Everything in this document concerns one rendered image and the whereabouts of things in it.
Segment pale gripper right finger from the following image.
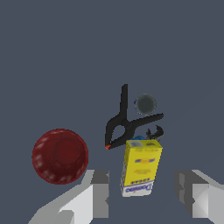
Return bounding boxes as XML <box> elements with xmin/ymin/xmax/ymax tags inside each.
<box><xmin>174</xmin><ymin>169</ymin><xmax>224</xmax><ymax>224</ymax></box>

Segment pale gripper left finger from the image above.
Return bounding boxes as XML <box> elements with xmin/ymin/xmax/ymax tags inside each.
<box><xmin>27</xmin><ymin>169</ymin><xmax>110</xmax><ymax>224</ymax></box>

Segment yellow sugar box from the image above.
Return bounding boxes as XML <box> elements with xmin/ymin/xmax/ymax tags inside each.
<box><xmin>120</xmin><ymin>139</ymin><xmax>164</xmax><ymax>198</ymax></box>

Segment large black spring clamp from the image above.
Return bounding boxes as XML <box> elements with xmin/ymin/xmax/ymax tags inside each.
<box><xmin>104</xmin><ymin>83</ymin><xmax>165</xmax><ymax>151</ymax></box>

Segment small black clamp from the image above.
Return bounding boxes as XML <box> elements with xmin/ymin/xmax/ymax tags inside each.
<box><xmin>145</xmin><ymin>124</ymin><xmax>165</xmax><ymax>143</ymax></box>

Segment dark red bowl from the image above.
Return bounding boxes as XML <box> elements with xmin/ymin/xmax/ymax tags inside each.
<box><xmin>31</xmin><ymin>128</ymin><xmax>89</xmax><ymax>186</ymax></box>

